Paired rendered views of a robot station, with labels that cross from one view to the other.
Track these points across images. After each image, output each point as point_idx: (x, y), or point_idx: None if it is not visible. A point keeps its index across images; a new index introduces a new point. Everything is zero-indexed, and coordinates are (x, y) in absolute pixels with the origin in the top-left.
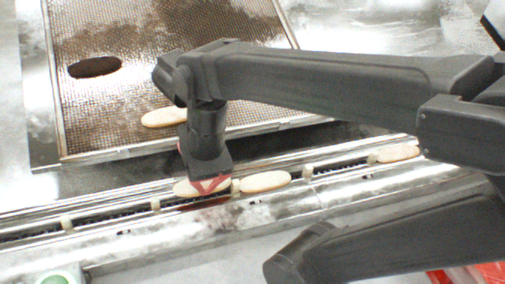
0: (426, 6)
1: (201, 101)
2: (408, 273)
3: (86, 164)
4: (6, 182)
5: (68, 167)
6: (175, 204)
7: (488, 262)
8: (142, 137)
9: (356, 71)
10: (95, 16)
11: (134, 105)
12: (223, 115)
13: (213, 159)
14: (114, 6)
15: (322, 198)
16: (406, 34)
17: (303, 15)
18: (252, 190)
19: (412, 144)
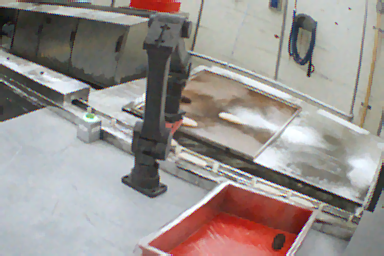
0: (355, 162)
1: (168, 74)
2: (145, 94)
3: (138, 117)
4: (115, 116)
5: (132, 114)
6: None
7: (245, 231)
8: None
9: None
10: (202, 89)
11: None
12: (175, 87)
13: (166, 112)
14: (215, 91)
15: (204, 172)
16: (332, 163)
17: (294, 133)
18: (182, 156)
19: (280, 193)
